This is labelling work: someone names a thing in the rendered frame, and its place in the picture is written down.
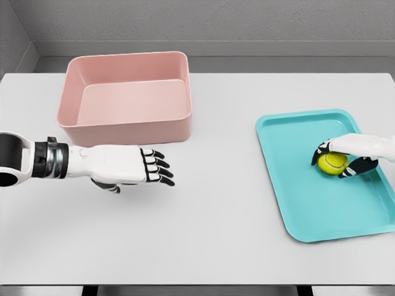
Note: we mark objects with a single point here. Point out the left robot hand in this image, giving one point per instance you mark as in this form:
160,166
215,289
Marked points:
123,163

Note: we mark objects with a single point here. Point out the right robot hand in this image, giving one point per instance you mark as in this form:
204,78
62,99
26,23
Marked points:
351,145

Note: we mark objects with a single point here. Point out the yellow tennis ball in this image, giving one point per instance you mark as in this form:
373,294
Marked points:
332,164

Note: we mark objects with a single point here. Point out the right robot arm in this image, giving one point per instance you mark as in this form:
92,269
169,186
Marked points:
385,146

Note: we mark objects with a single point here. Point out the pink basket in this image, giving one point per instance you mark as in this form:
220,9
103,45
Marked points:
129,101

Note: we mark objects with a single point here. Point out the blue tray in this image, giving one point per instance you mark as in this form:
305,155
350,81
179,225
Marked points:
296,172

